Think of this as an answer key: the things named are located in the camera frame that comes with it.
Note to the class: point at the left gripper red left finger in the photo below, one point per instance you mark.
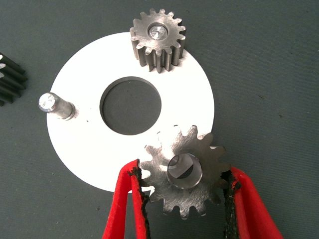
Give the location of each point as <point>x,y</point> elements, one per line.
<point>122,206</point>

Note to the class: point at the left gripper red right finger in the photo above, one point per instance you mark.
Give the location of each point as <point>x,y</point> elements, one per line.
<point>249,211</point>

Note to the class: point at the small steel planetary gear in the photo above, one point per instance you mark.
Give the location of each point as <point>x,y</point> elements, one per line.
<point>184,196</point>
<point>10,79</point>
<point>139,35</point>

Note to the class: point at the round metal carrier plate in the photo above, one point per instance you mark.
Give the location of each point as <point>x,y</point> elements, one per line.
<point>82,139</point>

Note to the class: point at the dark grey table cloth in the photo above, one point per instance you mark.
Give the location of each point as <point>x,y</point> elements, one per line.
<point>261,74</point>

